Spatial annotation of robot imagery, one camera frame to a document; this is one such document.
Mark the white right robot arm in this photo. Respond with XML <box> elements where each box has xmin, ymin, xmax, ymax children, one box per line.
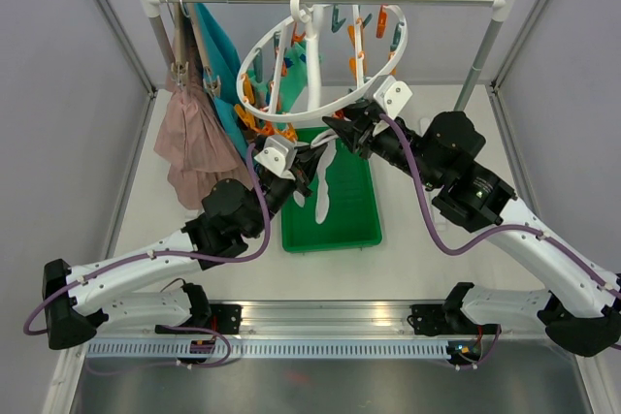
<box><xmin>324</xmin><ymin>101</ymin><xmax>620</xmax><ymax>357</ymax></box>

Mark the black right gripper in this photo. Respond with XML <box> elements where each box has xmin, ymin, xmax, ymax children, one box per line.
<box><xmin>322</xmin><ymin>100</ymin><xmax>442</xmax><ymax>190</ymax></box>

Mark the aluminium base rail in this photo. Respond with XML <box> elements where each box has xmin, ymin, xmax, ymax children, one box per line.
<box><xmin>115</xmin><ymin>300</ymin><xmax>596</xmax><ymax>343</ymax></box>

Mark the teal shirt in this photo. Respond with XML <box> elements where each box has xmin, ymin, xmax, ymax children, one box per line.
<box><xmin>194</xmin><ymin>4</ymin><xmax>247</xmax><ymax>157</ymax></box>

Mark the white black-striped sock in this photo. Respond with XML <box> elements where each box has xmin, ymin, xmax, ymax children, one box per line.
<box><xmin>291</xmin><ymin>143</ymin><xmax>311</xmax><ymax>207</ymax></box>

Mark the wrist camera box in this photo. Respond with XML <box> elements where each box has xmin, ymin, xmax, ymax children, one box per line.
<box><xmin>254</xmin><ymin>134</ymin><xmax>297</xmax><ymax>180</ymax></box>
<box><xmin>370</xmin><ymin>75</ymin><xmax>413</xmax><ymax>118</ymax></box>

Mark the brown ribbed sock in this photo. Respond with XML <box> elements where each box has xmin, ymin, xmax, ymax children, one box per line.
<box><xmin>234</xmin><ymin>106</ymin><xmax>263</xmax><ymax>143</ymax></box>

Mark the green plastic tray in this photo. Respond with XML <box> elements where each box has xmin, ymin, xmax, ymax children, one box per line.
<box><xmin>280</xmin><ymin>140</ymin><xmax>382</xmax><ymax>253</ymax></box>

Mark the metal clothes rack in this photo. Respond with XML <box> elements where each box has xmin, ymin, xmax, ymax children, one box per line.
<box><xmin>140</xmin><ymin>0</ymin><xmax>515</xmax><ymax>123</ymax></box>

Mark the mint patterned sock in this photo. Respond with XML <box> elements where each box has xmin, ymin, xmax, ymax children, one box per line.
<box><xmin>243</xmin><ymin>65</ymin><xmax>271</xmax><ymax>109</ymax></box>
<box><xmin>278</xmin><ymin>41</ymin><xmax>308</xmax><ymax>112</ymax></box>

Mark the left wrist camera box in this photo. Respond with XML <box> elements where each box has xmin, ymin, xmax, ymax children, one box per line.
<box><xmin>254</xmin><ymin>134</ymin><xmax>297</xmax><ymax>180</ymax></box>

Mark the white round clip hanger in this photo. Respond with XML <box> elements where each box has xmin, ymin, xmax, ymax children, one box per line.
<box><xmin>237</xmin><ymin>0</ymin><xmax>409</xmax><ymax>139</ymax></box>

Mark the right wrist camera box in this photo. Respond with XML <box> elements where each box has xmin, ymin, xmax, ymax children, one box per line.
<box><xmin>370</xmin><ymin>75</ymin><xmax>413</xmax><ymax>118</ymax></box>

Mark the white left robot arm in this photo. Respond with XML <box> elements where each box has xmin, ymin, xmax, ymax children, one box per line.
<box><xmin>32</xmin><ymin>144</ymin><xmax>325</xmax><ymax>350</ymax></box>

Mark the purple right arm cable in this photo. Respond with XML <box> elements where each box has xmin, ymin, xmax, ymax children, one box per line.
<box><xmin>380</xmin><ymin>112</ymin><xmax>621</xmax><ymax>371</ymax></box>

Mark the beige wooden hanger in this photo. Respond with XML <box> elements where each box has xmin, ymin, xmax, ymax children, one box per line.
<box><xmin>185</xmin><ymin>3</ymin><xmax>221</xmax><ymax>97</ymax></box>
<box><xmin>167</xmin><ymin>0</ymin><xmax>188</xmax><ymax>88</ymax></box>

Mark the white slotted cable duct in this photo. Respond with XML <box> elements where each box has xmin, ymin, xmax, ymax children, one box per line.
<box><xmin>86</xmin><ymin>338</ymin><xmax>449</xmax><ymax>361</ymax></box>

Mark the pink garment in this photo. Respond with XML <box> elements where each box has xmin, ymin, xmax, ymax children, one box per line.
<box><xmin>154</xmin><ymin>38</ymin><xmax>252</xmax><ymax>210</ymax></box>

